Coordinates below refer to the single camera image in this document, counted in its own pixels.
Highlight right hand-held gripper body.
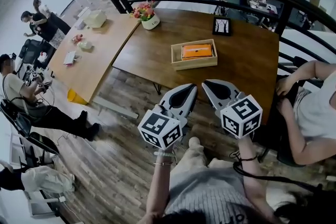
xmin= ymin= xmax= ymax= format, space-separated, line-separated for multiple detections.
xmin=201 ymin=79 xmax=264 ymax=139

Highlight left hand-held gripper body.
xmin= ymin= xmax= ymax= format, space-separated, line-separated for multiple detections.
xmin=137 ymin=83 xmax=198 ymax=151

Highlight wooden tissue holder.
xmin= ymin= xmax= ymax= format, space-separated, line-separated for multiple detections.
xmin=171 ymin=39 xmax=218 ymax=71

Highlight orange pack of tissues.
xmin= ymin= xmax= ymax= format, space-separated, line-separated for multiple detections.
xmin=181 ymin=44 xmax=213 ymax=61

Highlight person's left forearm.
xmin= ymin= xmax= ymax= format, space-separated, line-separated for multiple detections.
xmin=144 ymin=143 xmax=176 ymax=221

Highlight person's right forearm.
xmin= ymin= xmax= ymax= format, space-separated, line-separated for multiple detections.
xmin=237 ymin=135 xmax=279 ymax=222

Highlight person's beige trousers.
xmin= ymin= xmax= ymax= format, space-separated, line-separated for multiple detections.
xmin=171 ymin=136 xmax=238 ymax=179

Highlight dark wooden table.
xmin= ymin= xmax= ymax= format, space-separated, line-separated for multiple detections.
xmin=112 ymin=7 xmax=280 ymax=125

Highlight person's grey striped shirt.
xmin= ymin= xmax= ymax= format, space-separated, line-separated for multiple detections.
xmin=164 ymin=167 xmax=266 ymax=224

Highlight yellow bin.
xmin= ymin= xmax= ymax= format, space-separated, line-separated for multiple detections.
xmin=66 ymin=88 xmax=88 ymax=106

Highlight light wooden table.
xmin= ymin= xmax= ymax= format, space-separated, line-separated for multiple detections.
xmin=48 ymin=11 xmax=141 ymax=106

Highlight white pot with flowers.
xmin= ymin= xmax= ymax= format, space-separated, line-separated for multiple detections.
xmin=130 ymin=1 xmax=161 ymax=30

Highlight pale green plastic bag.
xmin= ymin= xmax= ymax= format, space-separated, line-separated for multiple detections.
xmin=77 ymin=40 xmax=95 ymax=52

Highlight white flat device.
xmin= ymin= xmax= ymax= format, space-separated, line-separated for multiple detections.
xmin=62 ymin=50 xmax=80 ymax=67

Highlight pale translucent storage box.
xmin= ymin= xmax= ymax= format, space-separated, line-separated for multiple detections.
xmin=83 ymin=9 xmax=108 ymax=29

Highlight pale bead bracelet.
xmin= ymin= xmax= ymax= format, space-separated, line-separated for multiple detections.
xmin=154 ymin=150 xmax=177 ymax=158

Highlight black cable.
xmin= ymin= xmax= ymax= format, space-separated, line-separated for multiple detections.
xmin=229 ymin=150 xmax=324 ymax=194

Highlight black picture frame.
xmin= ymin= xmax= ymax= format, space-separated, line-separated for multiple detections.
xmin=212 ymin=17 xmax=232 ymax=37

